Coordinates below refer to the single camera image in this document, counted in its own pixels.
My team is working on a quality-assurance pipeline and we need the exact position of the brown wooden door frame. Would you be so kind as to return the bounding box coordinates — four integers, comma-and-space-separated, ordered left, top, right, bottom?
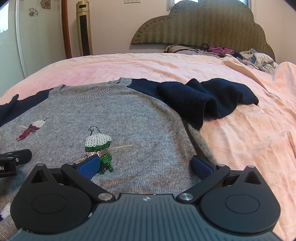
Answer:
61, 0, 73, 59

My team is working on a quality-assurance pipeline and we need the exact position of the pile of pillows and clothes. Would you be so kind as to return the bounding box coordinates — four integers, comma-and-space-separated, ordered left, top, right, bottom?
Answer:
165, 44, 193, 54

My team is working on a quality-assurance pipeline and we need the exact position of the olive padded headboard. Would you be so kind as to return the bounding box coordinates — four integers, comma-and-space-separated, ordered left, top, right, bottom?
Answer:
131, 0, 276, 62

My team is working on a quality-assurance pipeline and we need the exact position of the light blue printed garment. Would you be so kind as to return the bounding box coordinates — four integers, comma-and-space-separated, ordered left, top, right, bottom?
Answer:
239, 48, 278, 75

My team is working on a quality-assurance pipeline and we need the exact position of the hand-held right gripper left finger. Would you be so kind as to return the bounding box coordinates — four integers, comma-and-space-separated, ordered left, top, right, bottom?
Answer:
30, 155, 116, 205

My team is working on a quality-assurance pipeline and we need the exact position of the grey sweater with navy sleeves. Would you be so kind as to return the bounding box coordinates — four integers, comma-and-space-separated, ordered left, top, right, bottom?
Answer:
0, 77, 259, 241

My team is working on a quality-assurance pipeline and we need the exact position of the magenta garment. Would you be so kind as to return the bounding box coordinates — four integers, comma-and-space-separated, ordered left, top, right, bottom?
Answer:
208, 46, 234, 56

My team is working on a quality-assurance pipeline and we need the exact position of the black cable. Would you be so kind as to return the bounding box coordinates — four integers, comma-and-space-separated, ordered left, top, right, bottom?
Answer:
171, 43, 223, 58

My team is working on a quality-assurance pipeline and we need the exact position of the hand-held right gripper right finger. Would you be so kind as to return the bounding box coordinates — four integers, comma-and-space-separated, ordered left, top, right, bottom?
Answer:
176, 155, 264, 205

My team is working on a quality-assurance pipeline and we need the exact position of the pink bed blanket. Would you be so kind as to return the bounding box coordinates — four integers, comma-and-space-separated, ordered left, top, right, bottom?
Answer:
0, 53, 296, 241

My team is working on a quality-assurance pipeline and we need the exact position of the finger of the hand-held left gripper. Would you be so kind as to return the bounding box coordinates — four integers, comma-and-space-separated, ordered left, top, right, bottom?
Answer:
0, 149, 32, 166

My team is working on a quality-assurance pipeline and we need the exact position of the gold tower heater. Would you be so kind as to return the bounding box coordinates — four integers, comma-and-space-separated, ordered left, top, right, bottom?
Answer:
76, 0, 93, 56

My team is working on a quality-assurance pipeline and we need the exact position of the frosted glass sliding door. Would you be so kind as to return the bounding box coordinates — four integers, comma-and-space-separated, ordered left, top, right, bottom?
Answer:
0, 0, 66, 80

